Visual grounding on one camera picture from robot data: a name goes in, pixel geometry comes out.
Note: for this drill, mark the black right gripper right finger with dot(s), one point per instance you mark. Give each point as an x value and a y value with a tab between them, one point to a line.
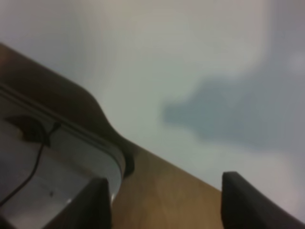
244	207

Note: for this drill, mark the grey base unit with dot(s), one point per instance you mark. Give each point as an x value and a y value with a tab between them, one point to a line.
46	161

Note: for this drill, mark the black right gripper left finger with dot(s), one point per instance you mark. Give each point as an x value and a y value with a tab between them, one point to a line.
91	209

